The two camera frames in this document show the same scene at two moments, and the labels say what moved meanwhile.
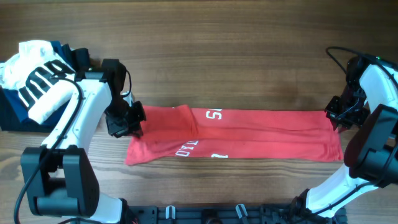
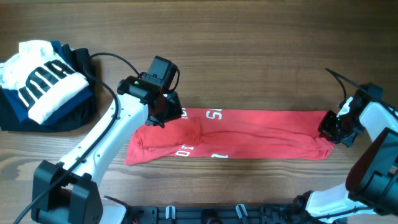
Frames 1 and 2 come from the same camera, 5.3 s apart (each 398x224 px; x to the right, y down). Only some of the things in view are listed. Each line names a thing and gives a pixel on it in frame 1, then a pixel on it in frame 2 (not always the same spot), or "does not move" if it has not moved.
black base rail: [222, 214] does not move
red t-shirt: [173, 130] does not move
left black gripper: [134, 127] -> [175, 111]
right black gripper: [336, 119] -> [324, 127]
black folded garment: [78, 59] does not move
